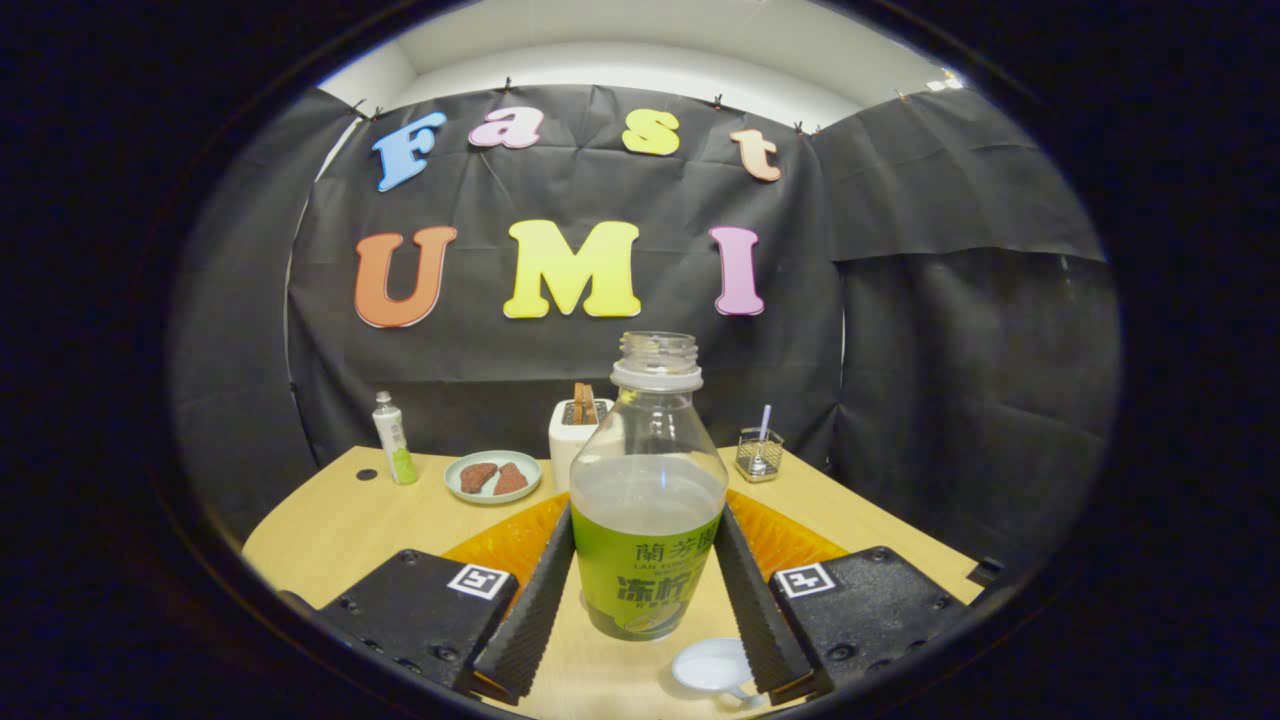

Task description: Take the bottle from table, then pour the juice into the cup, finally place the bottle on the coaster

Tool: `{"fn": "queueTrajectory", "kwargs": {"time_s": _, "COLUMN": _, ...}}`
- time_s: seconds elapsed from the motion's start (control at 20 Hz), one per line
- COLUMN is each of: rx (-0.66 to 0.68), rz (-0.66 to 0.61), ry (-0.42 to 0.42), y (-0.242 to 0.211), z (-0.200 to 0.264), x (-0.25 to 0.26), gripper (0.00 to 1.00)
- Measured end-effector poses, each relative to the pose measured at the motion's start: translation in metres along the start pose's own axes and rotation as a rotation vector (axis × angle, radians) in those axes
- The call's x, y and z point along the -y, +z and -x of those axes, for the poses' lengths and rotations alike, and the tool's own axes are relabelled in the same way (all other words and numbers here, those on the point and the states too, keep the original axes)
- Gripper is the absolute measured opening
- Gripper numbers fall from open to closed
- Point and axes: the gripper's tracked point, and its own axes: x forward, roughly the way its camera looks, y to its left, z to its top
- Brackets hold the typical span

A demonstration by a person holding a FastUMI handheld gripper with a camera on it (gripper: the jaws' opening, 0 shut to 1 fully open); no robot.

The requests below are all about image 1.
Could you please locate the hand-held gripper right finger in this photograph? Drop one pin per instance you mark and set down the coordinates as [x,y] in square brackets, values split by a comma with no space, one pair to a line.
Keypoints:
[755,610]

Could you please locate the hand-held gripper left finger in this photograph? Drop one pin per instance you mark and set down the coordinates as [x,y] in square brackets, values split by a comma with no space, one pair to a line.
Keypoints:
[540,610]

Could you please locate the clear juice bottle green label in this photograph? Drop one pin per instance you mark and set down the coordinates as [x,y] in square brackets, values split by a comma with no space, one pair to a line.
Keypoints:
[648,560]

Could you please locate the slim white green bottle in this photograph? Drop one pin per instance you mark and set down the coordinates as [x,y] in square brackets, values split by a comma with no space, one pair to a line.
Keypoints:
[395,440]

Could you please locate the pale green plate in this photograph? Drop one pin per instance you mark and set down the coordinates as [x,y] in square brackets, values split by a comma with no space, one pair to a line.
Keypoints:
[492,499]

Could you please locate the brown bread piece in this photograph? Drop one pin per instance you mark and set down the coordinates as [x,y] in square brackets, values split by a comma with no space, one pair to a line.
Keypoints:
[477,478]
[510,481]

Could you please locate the white toaster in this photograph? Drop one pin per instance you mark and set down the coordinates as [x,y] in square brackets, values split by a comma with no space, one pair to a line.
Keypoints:
[563,445]

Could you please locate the pale drinking straw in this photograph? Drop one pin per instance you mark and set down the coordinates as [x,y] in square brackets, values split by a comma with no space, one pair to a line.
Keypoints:
[765,420]

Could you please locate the brown toast slice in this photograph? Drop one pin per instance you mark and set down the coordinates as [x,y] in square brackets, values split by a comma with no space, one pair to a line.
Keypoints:
[584,403]

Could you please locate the wooden table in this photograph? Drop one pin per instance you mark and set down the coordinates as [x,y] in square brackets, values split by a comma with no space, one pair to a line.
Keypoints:
[330,540]

